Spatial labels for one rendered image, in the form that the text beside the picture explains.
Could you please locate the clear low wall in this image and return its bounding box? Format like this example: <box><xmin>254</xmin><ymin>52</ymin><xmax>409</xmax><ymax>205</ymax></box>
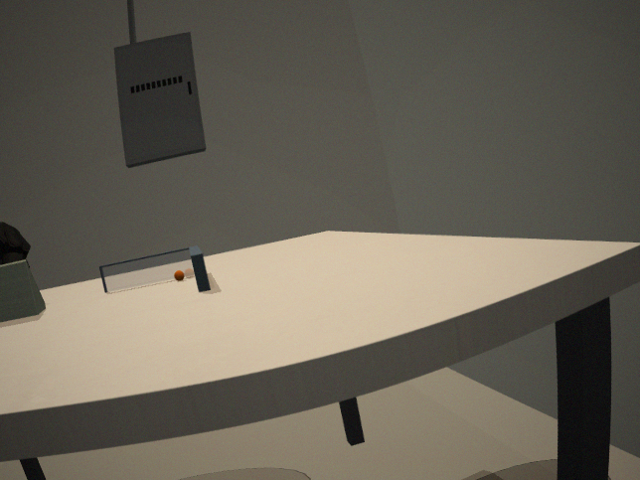
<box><xmin>100</xmin><ymin>249</ymin><xmax>194</xmax><ymax>293</ymax></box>

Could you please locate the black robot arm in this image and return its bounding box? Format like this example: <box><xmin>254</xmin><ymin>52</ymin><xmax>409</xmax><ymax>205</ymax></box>
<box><xmin>0</xmin><ymin>222</ymin><xmax>31</xmax><ymax>265</ymax></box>

